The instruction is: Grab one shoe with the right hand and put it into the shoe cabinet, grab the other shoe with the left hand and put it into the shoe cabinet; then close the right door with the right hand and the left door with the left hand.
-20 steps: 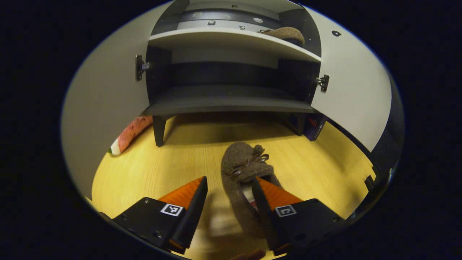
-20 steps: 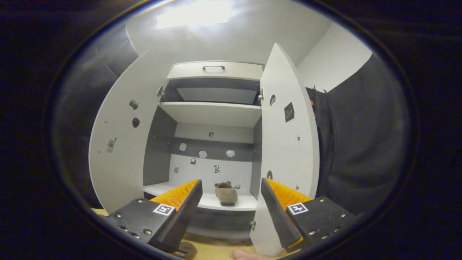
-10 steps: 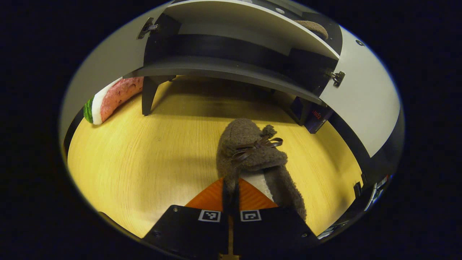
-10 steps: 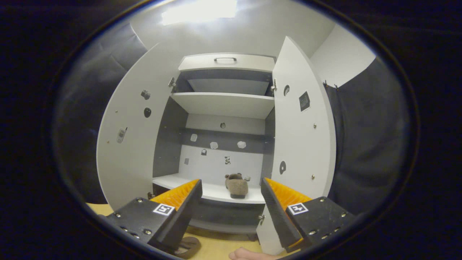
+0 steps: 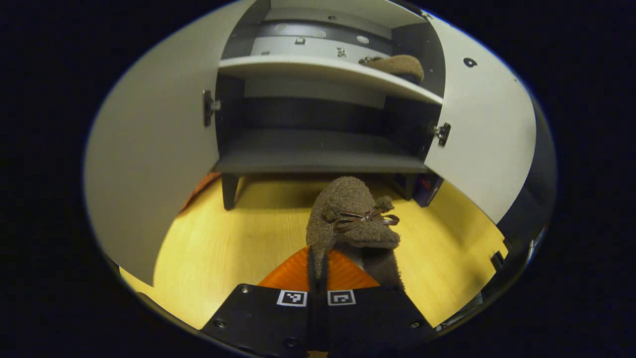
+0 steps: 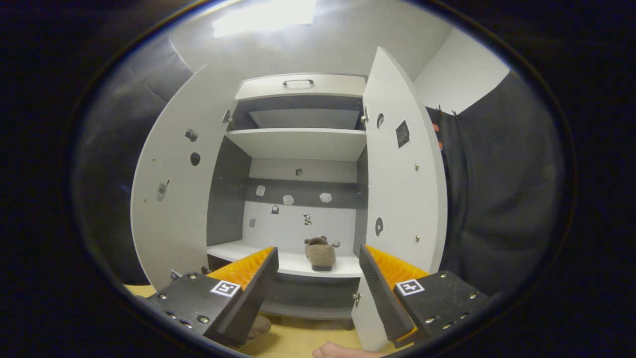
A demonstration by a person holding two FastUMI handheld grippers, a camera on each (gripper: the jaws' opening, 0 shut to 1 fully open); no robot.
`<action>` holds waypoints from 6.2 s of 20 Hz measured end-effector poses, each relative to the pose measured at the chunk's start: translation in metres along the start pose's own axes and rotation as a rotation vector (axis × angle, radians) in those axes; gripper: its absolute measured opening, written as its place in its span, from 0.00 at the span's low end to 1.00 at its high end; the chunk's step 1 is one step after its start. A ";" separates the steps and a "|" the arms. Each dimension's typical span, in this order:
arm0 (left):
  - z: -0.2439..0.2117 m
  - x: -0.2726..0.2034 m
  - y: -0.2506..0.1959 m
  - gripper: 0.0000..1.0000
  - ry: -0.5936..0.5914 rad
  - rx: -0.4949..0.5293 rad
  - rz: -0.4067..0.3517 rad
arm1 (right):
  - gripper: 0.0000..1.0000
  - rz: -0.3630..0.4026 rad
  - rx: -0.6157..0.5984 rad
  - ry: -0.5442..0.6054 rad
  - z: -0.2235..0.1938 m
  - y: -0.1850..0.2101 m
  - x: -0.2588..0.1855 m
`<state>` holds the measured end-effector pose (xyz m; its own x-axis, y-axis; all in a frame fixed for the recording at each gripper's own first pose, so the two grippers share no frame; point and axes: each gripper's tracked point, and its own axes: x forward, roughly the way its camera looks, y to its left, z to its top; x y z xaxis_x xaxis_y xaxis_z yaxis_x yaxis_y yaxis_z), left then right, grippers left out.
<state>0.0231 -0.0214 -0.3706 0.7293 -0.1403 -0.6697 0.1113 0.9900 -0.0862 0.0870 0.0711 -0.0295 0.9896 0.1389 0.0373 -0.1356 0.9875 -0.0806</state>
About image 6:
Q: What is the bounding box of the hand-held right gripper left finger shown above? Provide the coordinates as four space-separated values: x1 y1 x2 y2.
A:
147 246 280 348

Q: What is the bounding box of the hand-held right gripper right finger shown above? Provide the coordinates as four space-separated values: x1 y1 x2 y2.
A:
359 244 490 349

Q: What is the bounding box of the brown fuzzy shoe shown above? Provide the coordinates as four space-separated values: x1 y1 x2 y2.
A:
247 315 272 341
304 236 337 272

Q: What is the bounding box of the person's bare foot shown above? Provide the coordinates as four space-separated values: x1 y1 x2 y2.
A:
312 341 383 358

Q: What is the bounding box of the black backdrop cloth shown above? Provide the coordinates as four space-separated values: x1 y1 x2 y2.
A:
70 35 567 299

